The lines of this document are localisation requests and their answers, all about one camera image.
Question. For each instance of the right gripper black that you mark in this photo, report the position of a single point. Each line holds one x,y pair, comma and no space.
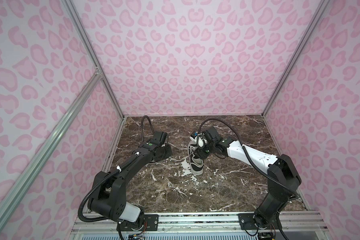
200,153

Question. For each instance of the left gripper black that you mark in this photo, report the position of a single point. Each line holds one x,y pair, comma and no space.
169,152

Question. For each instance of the white shoelace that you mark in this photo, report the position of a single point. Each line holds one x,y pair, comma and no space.
180,154

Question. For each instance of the black white canvas sneaker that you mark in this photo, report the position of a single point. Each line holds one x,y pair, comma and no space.
196,164

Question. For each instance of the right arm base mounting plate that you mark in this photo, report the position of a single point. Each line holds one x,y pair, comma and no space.
247,221

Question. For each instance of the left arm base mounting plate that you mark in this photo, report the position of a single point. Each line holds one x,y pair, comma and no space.
145,223

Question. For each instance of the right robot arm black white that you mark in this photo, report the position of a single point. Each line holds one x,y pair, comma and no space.
280,171

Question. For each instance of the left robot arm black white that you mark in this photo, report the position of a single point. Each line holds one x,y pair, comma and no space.
107,200

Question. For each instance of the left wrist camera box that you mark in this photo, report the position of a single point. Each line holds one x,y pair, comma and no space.
159,138

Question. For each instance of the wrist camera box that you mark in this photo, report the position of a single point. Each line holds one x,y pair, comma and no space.
204,138
159,138

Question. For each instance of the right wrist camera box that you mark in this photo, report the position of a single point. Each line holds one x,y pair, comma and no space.
204,138

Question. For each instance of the left corner aluminium post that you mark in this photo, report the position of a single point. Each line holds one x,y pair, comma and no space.
78,25

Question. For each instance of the corner aluminium post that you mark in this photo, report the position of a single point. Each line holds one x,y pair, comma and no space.
78,25
320,12

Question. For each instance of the aluminium front rail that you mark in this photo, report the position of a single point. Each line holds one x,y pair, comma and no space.
297,225

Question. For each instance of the diagonal aluminium frame bar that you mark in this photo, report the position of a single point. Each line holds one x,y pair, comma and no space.
17,192

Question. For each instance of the right corner aluminium post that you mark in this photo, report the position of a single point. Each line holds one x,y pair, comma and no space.
320,12

